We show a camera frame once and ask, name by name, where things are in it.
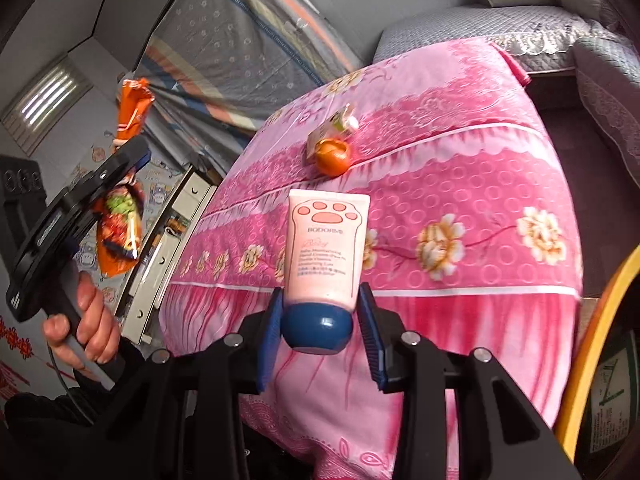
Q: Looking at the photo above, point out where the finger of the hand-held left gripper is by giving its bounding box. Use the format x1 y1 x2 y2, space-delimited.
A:
101 136 152 197

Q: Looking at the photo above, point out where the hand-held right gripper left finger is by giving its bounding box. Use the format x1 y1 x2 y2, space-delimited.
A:
100 287 287 480

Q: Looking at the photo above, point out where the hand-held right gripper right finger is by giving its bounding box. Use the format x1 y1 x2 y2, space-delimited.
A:
356 282 583 480

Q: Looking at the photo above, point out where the orange snack packet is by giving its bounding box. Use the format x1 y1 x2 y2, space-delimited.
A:
94 77 155 277

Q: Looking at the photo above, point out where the pink hand cream tube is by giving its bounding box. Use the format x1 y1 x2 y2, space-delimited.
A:
277 188 372 357

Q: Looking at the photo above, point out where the yellow bin with black bag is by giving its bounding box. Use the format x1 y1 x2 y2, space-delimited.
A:
554 255 640 463

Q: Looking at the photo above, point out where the person's left forearm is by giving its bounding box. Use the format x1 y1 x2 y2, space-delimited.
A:
4 337 156 433

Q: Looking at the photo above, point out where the person's left hand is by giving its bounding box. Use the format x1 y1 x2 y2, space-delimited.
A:
42 270 122 366

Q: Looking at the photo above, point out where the white drawer cabinet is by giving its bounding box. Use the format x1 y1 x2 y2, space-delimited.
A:
117 164 219 347

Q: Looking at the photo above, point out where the pink floral blanket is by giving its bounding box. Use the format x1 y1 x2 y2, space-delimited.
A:
160 39 585 480

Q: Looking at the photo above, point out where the striped grey cloth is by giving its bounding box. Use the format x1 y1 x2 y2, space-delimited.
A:
134 0 397 137

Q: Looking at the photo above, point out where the orange mandarin peel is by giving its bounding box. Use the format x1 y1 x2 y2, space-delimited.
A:
314 139 352 177

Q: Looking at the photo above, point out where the small crushed drink carton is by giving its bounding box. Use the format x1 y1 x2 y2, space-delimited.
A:
306 103 360 158

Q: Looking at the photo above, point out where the grey quilted sofa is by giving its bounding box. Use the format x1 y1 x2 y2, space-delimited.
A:
372 2 640 188

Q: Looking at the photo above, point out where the red wall decoration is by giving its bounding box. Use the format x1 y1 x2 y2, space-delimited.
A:
0 314 37 402

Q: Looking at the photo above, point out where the grey cable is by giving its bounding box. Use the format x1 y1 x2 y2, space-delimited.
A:
46 347 97 427

